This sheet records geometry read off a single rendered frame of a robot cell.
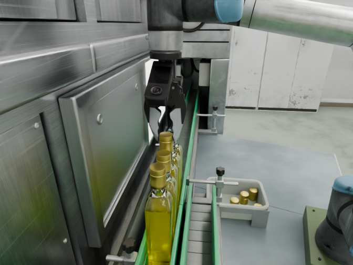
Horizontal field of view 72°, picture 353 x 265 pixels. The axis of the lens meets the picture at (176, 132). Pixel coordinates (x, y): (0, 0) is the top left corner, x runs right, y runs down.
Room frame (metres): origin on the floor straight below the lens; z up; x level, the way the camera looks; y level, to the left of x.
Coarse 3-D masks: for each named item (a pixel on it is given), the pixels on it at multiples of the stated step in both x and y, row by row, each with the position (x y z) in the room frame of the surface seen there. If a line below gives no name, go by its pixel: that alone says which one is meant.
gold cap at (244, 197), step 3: (243, 192) 0.78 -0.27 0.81; (246, 192) 0.78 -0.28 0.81; (240, 195) 0.77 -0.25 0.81; (243, 195) 0.77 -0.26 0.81; (246, 195) 0.77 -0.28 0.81; (240, 198) 0.77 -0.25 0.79; (243, 198) 0.76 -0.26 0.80; (246, 198) 0.76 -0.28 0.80; (240, 201) 0.77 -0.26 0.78; (243, 201) 0.76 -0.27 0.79; (246, 201) 0.76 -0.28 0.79; (243, 204) 0.76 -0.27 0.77; (246, 204) 0.76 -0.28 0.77
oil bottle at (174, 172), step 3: (174, 165) 0.54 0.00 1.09; (171, 168) 0.53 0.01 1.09; (174, 168) 0.53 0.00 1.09; (177, 168) 0.55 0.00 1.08; (171, 171) 0.52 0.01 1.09; (174, 171) 0.52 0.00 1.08; (177, 171) 0.54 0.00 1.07; (171, 174) 0.51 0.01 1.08; (174, 174) 0.52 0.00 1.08; (177, 174) 0.53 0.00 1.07; (174, 177) 0.51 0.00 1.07; (177, 177) 0.53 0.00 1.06; (177, 180) 0.53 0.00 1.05; (177, 183) 0.53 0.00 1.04; (177, 186) 0.53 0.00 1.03; (177, 189) 0.53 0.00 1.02; (177, 192) 0.53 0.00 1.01; (177, 195) 0.53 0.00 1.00; (177, 198) 0.53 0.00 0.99; (177, 201) 0.53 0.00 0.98; (177, 204) 0.53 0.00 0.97; (177, 207) 0.53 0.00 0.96; (177, 210) 0.53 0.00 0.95; (177, 213) 0.53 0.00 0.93; (177, 216) 0.53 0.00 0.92
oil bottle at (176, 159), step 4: (172, 156) 0.58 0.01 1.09; (176, 156) 0.59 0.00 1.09; (172, 160) 0.57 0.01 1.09; (176, 160) 0.58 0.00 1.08; (180, 160) 0.60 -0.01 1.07; (176, 164) 0.57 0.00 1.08; (180, 164) 0.60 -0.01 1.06; (180, 168) 0.60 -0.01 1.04; (180, 172) 0.60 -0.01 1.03; (180, 176) 0.60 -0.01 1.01; (180, 180) 0.60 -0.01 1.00; (180, 184) 0.61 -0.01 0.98; (180, 188) 0.61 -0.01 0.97; (180, 192) 0.61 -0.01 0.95; (180, 196) 0.61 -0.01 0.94
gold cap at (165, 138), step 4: (164, 132) 0.55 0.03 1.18; (168, 132) 0.55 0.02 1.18; (160, 136) 0.53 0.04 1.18; (164, 136) 0.53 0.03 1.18; (168, 136) 0.53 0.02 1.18; (160, 140) 0.53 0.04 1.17; (164, 140) 0.52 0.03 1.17; (168, 140) 0.52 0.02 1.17; (172, 140) 0.54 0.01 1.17; (160, 144) 0.53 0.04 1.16; (164, 144) 0.52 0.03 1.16; (168, 144) 0.52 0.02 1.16; (172, 144) 0.53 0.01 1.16; (160, 148) 0.53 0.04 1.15; (164, 148) 0.52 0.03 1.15; (168, 148) 0.52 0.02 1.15; (172, 148) 0.53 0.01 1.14
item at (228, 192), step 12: (228, 180) 0.83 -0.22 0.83; (240, 180) 0.83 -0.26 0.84; (252, 180) 0.83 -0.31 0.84; (228, 192) 0.83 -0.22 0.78; (240, 192) 0.82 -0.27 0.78; (264, 192) 0.75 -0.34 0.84; (228, 204) 0.68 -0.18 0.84; (240, 204) 0.76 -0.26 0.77; (252, 204) 0.76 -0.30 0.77; (264, 204) 0.70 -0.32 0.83
